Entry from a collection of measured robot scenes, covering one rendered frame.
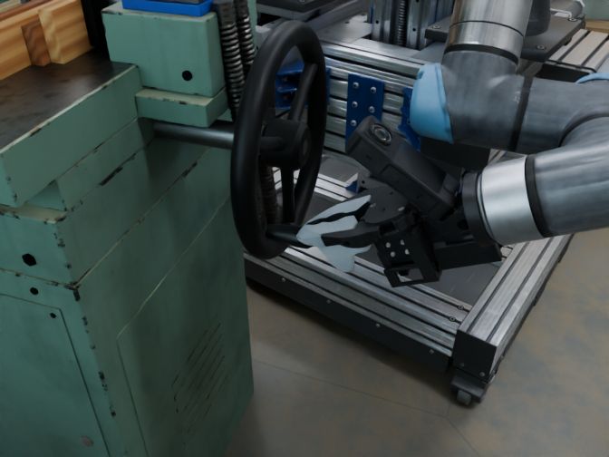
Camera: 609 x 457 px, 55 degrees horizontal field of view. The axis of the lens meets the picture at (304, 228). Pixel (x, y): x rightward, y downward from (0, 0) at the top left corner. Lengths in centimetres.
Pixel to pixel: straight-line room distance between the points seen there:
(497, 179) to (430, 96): 12
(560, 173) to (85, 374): 61
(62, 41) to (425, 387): 112
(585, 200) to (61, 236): 51
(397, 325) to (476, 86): 89
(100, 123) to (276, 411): 92
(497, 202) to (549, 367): 114
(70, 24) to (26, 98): 13
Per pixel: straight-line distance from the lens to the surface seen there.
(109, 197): 72
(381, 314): 141
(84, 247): 70
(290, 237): 66
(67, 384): 87
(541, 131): 60
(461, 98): 60
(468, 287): 147
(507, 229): 53
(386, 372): 152
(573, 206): 52
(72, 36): 78
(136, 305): 83
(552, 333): 173
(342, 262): 63
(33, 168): 62
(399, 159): 54
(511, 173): 53
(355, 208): 62
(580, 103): 60
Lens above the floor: 115
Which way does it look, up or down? 36 degrees down
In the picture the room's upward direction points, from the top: straight up
